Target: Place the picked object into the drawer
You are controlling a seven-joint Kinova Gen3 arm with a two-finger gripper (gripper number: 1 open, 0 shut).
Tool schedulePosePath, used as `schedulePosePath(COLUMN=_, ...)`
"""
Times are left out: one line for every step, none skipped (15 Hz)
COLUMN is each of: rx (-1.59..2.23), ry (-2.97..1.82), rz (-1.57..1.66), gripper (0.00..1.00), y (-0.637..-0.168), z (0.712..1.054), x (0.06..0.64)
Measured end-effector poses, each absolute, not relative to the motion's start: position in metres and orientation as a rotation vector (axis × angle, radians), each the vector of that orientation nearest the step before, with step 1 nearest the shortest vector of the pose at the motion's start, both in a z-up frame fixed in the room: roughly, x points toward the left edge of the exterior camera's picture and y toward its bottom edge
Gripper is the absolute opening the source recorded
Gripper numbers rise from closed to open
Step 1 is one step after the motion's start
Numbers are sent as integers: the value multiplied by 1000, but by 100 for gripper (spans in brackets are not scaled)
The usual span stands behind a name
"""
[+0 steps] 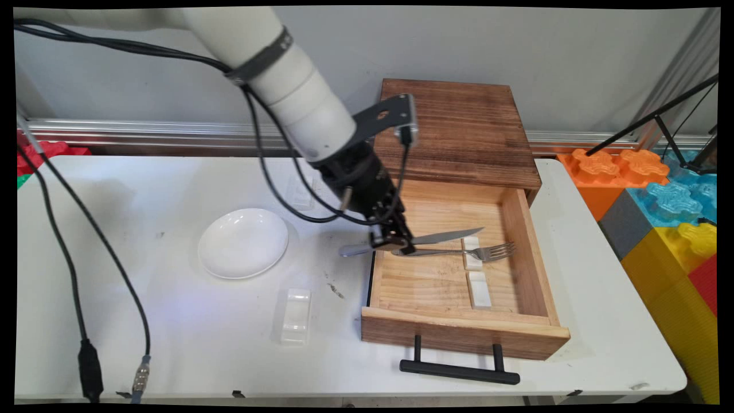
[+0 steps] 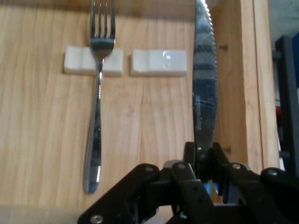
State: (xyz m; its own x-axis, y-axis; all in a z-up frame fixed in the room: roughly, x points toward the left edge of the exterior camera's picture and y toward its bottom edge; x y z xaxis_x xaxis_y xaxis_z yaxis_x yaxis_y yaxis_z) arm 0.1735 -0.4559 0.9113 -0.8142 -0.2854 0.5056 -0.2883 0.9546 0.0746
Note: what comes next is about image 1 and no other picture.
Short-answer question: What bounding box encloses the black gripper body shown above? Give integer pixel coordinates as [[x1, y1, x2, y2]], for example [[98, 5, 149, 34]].
[[313, 141, 402, 227]]

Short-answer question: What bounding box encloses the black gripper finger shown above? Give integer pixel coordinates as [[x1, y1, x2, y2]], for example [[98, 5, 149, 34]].
[[370, 221, 416, 256], [385, 192, 413, 239]]

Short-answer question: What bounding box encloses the silver metal table knife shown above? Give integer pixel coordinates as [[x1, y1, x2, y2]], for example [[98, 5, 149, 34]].
[[338, 227, 486, 258]]

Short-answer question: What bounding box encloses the silver metal fork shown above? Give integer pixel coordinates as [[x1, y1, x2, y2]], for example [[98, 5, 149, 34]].
[[392, 241, 517, 263]]

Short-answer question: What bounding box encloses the white ceramic cutlery rest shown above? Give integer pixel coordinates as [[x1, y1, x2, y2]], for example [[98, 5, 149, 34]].
[[466, 271, 493, 310], [287, 175, 316, 211], [279, 288, 313, 345], [462, 236, 485, 271]]

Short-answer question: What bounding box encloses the light wooden drawer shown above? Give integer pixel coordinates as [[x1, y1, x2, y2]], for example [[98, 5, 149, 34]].
[[360, 178, 572, 361]]

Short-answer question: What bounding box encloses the dark wooden cabinet box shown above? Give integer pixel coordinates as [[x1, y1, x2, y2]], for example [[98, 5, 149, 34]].
[[369, 79, 543, 217]]

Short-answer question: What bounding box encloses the white round plate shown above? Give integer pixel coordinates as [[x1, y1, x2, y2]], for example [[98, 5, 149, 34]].
[[198, 208, 290, 280]]

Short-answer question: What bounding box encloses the orange foam block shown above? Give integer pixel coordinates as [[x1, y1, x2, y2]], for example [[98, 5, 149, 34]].
[[556, 149, 670, 221]]

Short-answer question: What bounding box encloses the grey foam block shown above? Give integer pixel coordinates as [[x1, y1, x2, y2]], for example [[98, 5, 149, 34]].
[[598, 189, 654, 262]]

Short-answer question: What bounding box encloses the black tripod stand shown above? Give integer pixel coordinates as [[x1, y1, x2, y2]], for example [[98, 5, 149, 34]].
[[585, 75, 720, 177]]

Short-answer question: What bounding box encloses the blue foam block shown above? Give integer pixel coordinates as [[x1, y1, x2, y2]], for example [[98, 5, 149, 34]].
[[628, 150, 719, 229]]

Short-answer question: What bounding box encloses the red foam block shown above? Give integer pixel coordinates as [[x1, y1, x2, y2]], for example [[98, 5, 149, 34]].
[[687, 255, 719, 318], [17, 141, 92, 177]]

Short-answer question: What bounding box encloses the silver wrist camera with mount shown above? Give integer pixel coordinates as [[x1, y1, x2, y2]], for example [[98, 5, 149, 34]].
[[351, 93, 419, 147]]

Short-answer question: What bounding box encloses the black metal drawer handle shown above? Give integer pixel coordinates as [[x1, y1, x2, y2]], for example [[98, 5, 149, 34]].
[[399, 334, 521, 385]]

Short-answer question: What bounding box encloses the aluminium wall rail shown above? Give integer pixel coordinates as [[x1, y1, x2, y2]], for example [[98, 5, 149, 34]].
[[23, 119, 709, 158]]

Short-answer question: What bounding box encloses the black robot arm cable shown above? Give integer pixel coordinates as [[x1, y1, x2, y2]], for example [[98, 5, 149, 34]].
[[14, 17, 413, 225]]

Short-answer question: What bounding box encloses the cable with silver connector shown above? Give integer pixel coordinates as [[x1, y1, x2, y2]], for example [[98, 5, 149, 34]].
[[16, 112, 153, 404]]

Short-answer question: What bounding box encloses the black cable with black connector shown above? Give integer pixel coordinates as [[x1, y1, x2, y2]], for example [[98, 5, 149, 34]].
[[16, 143, 105, 403]]

